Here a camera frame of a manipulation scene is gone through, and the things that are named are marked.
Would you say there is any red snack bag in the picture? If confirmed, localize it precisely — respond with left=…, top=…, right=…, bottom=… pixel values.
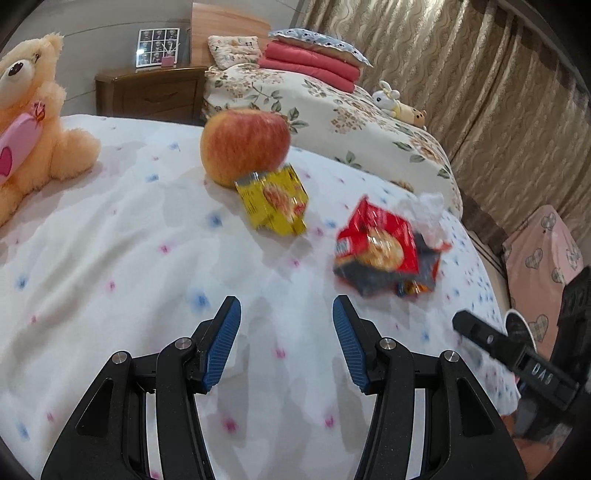
left=332, top=196, right=452, bottom=297

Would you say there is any white tissue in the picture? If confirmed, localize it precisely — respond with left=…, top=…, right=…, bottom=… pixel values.
left=396, top=193, right=447, bottom=247

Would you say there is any yellow snack packet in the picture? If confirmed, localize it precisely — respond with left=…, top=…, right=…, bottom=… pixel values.
left=235, top=165, right=308, bottom=236

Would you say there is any black white trash bin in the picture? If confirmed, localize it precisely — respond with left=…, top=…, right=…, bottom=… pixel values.
left=504, top=308, right=537, bottom=352

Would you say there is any person's right hand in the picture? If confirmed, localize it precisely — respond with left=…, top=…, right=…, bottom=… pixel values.
left=502, top=414, right=571, bottom=479

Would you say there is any pink heart cloth cover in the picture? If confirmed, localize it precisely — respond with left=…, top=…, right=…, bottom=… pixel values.
left=503, top=205, right=584, bottom=358

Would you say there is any white dotted bed sheet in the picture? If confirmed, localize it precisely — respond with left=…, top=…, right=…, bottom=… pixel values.
left=1, top=115, right=519, bottom=479

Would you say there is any beige patterned curtain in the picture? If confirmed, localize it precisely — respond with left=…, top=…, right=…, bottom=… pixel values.
left=303, top=1, right=590, bottom=249

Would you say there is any tan dog plush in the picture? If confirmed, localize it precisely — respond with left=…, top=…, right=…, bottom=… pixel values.
left=394, top=103, right=427, bottom=128

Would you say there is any beige teddy bear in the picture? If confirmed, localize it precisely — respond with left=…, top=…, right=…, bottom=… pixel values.
left=1, top=33, right=100, bottom=224

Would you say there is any red apple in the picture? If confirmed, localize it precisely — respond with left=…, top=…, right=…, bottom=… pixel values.
left=200, top=109, right=290, bottom=188

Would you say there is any floral quilt bed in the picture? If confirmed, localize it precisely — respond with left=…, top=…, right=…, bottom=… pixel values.
left=202, top=64, right=463, bottom=218

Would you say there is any white rabbit plush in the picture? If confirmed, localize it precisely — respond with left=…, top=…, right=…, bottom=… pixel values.
left=372, top=80, right=401, bottom=118

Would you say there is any wooden nightstand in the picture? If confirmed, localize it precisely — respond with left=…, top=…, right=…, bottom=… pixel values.
left=95, top=66, right=206, bottom=126

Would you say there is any red folded blanket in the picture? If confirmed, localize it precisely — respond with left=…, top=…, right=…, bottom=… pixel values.
left=259, top=41, right=361, bottom=93

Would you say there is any floral pillow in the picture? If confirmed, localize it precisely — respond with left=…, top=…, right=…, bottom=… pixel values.
left=207, top=35, right=262, bottom=70

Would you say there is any blue dotted pillow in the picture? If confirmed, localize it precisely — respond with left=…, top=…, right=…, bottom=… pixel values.
left=267, top=27, right=373, bottom=68

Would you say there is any wooden headboard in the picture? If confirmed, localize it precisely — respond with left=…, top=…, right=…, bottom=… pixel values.
left=189, top=2, right=270, bottom=67

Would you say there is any photo collage frame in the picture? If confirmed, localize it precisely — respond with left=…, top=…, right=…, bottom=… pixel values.
left=135, top=28, right=180, bottom=68

